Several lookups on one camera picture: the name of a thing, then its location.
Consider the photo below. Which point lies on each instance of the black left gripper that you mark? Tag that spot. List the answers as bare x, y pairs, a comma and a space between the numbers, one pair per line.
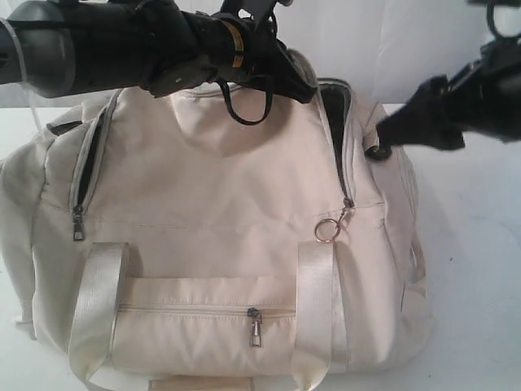
162, 49

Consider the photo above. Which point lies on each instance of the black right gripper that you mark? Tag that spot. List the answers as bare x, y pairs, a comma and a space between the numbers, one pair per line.
483, 97

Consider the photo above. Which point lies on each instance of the metal zipper pull with ring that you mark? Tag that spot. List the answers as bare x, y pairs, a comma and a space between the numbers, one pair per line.
327, 230

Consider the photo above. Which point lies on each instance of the beige duffel bag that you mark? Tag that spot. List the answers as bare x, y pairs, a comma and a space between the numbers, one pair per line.
191, 219

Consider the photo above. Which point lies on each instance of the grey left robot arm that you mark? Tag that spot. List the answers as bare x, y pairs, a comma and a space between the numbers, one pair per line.
63, 48

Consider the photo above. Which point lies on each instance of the front pocket zipper pull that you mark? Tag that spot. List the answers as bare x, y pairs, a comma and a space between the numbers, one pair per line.
256, 318

